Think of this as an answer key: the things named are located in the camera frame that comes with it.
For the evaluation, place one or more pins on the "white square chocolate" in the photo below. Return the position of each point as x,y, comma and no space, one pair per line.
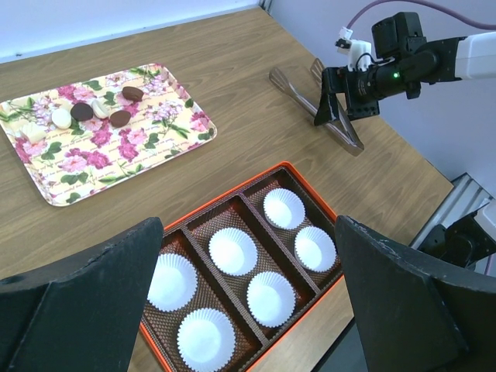
32,132

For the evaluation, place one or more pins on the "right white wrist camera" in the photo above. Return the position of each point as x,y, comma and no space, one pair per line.
358,52

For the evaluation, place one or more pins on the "white paper cup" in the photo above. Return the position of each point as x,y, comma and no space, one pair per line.
233,251
271,299
173,284
206,340
283,209
315,249

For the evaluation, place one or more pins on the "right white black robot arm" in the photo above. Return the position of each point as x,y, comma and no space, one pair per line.
399,60

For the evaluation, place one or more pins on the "white paper cup back right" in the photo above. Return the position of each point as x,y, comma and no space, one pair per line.
283,209

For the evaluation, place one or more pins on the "metal tongs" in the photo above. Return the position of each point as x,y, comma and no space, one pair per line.
310,104

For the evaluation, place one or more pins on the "dark round chocolate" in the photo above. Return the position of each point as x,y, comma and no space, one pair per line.
82,111

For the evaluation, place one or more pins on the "brown oval chocolate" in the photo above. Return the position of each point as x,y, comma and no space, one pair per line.
120,118

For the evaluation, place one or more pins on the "white paper cup front left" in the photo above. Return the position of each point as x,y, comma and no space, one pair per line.
206,340

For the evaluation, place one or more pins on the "white shell chocolate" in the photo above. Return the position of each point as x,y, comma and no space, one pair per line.
99,109

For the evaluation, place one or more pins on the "floral serving tray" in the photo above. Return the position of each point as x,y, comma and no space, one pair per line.
69,165

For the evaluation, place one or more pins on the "white paper cup front middle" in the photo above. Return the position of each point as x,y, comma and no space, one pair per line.
271,299

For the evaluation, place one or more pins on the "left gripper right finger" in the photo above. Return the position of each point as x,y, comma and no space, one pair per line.
415,312

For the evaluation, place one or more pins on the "white paper cup back left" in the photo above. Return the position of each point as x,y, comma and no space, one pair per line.
173,284

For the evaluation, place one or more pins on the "white paper cup front right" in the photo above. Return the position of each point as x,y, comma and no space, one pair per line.
315,249

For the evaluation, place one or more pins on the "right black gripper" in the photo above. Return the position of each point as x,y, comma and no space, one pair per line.
359,89

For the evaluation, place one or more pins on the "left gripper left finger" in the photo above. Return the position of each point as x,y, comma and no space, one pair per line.
80,313

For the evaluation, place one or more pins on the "white paper cup back middle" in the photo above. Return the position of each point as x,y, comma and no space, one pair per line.
233,251

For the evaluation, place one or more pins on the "white round chocolate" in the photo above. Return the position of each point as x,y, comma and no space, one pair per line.
61,118

